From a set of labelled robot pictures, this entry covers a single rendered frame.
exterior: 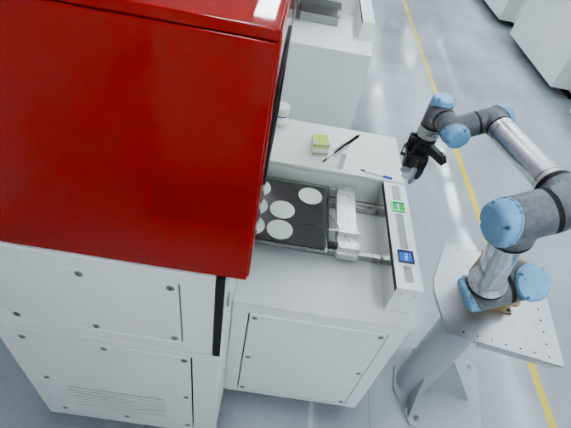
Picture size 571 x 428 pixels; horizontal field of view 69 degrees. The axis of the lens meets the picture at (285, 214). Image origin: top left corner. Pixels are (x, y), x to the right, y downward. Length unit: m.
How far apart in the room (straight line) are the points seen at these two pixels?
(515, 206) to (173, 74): 0.80
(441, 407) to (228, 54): 2.10
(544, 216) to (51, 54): 1.03
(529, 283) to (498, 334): 0.29
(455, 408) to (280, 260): 1.30
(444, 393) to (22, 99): 2.22
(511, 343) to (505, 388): 0.99
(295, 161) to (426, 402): 1.39
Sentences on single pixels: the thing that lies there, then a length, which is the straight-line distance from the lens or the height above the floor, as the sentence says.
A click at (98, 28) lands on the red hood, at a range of 0.70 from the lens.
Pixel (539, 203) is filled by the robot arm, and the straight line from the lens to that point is 1.12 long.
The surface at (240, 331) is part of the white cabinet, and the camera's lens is 1.62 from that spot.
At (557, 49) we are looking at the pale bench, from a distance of 6.22.
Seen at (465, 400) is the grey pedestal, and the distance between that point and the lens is 2.51.
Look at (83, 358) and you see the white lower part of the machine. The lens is 1.58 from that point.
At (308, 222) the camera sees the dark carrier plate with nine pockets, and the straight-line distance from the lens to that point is 1.62.
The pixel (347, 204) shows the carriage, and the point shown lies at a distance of 1.77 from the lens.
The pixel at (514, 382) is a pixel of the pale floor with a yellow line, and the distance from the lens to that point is 2.74.
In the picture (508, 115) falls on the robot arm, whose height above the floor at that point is 1.47.
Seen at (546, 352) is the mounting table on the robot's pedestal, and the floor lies 0.82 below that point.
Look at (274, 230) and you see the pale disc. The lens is 1.56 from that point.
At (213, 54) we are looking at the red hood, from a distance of 0.66.
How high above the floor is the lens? 2.04
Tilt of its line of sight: 45 degrees down
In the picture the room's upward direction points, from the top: 12 degrees clockwise
